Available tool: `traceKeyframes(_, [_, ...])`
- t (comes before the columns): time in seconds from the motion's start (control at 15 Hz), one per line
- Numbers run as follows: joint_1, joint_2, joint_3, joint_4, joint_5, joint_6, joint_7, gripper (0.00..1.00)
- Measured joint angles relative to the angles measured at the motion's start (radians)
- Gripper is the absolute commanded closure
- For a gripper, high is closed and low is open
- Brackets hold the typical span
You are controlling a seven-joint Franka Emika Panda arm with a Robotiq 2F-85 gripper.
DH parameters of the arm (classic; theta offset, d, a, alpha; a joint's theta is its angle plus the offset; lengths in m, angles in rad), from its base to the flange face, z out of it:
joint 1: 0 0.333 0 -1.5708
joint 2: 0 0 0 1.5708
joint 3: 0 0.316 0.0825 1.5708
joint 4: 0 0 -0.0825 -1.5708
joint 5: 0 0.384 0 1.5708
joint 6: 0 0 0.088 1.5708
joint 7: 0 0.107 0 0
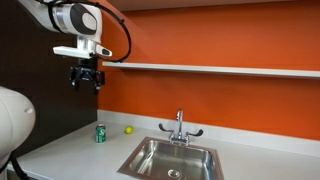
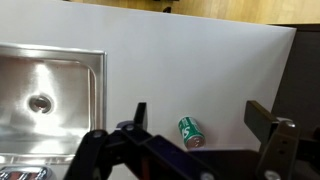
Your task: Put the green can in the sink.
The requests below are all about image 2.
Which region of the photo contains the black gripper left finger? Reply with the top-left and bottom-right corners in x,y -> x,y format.
63,101 -> 214,180

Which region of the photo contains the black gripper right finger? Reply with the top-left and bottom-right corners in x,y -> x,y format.
243,99 -> 301,180

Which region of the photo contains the green soda can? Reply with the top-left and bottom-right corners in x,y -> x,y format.
177,115 -> 206,150

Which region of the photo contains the stainless steel sink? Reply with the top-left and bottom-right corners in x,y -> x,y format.
0,42 -> 108,166

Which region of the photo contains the dark grey wood panel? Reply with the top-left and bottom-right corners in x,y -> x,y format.
271,23 -> 320,148

